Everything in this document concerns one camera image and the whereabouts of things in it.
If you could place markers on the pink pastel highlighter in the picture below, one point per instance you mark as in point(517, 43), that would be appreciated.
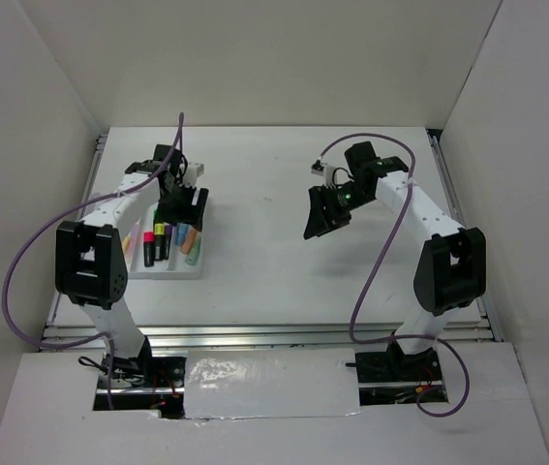
point(128, 243)

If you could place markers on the white foil cover sheet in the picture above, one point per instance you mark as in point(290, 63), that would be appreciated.
point(270, 384)

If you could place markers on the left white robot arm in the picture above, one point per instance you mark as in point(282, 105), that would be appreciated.
point(90, 263)

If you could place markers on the orange translucent highlighter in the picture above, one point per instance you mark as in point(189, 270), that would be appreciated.
point(189, 239)

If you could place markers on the white compartment tray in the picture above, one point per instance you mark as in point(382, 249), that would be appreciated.
point(173, 269)

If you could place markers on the aluminium frame rail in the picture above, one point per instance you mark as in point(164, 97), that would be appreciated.
point(262, 285)

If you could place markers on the pink cap black highlighter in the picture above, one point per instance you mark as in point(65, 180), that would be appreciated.
point(148, 248)

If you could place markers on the small mint green highlighter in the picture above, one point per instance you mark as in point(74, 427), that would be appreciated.
point(194, 253)

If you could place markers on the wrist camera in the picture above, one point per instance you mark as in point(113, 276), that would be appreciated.
point(326, 172)
point(192, 173)

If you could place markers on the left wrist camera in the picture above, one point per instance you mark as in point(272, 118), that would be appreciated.
point(192, 173)

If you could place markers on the purple cap black highlighter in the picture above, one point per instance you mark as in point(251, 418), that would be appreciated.
point(168, 240)

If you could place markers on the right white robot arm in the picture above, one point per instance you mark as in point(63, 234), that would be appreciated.
point(451, 269)

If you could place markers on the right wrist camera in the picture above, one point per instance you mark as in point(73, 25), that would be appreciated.
point(326, 172)

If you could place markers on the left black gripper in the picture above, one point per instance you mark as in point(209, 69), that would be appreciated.
point(191, 214)

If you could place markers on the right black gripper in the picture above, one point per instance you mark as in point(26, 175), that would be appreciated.
point(322, 220)

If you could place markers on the yellow cap black highlighter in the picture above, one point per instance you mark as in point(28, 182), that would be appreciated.
point(159, 241)

